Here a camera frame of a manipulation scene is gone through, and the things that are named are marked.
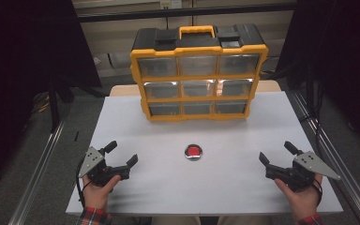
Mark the small black floor item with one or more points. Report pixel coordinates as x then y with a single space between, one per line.
76 136

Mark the set of clear plastic drawers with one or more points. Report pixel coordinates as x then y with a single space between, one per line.
157 67

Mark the black horizontal bar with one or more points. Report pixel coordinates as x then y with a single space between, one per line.
137 15

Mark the yellow and black drawer organizer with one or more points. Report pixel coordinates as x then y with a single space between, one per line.
197 51

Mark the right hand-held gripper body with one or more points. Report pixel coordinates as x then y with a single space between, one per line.
303 170

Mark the clear plastic organizer drawer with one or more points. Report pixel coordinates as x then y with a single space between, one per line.
239 64

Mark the black curtain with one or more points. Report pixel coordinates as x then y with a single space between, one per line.
18 62
350 62

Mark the person's left hand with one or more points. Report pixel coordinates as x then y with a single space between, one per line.
98 195

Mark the black metal stand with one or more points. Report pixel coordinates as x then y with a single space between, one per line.
53 106

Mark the white wall outlet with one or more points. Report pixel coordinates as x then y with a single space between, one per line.
170 3

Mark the round red makeup compact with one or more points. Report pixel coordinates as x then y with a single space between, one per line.
193 152

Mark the person's right hand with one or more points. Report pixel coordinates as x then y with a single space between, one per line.
303 200

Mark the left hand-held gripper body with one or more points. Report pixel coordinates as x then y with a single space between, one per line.
95 165

